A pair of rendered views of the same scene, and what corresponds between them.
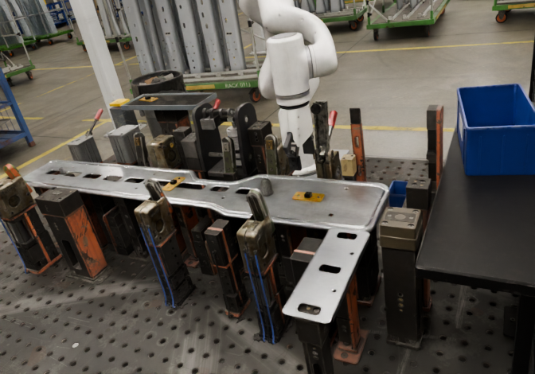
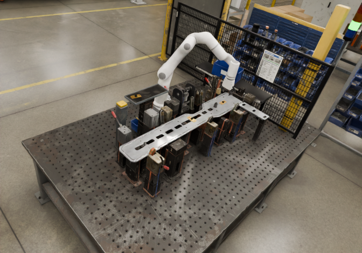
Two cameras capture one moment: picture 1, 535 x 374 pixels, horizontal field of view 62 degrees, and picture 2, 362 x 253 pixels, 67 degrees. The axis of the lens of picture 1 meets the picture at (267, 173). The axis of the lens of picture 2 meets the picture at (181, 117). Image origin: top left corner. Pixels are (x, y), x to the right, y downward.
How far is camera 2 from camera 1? 263 cm
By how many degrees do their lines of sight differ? 71
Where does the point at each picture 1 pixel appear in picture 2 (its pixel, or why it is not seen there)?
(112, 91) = not seen: outside the picture
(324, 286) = (258, 113)
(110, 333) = (213, 171)
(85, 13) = not seen: outside the picture
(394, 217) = (250, 96)
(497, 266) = (265, 96)
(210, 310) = (215, 148)
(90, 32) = not seen: outside the picture
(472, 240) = (257, 94)
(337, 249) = (248, 107)
